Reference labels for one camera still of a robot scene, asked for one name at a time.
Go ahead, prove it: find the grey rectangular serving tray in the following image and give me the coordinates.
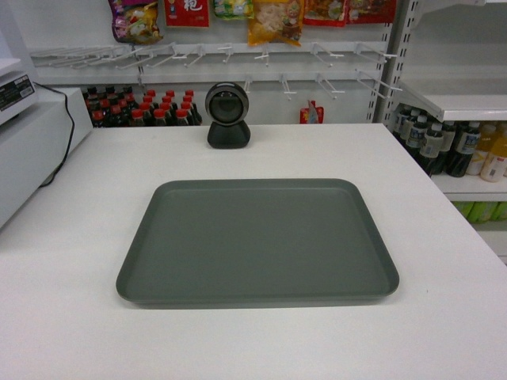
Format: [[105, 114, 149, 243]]
[[116, 178, 399, 309]]

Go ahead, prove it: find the white checkout counter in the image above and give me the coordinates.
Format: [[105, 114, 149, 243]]
[[1, 124, 506, 379]]

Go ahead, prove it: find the black barcode scanner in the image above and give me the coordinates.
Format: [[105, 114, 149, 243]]
[[205, 82, 251, 149]]

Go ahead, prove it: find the yellow snack bag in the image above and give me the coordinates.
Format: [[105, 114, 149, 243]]
[[247, 0, 304, 47]]

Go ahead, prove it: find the red snack bag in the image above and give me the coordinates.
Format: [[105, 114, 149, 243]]
[[164, 0, 209, 28]]

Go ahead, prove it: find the purple snack bag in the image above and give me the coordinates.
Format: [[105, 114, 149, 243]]
[[108, 0, 162, 45]]

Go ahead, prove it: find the white cash register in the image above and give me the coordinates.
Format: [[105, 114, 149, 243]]
[[1, 1, 92, 224]]

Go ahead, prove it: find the black power cable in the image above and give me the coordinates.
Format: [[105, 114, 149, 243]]
[[33, 81, 76, 188]]

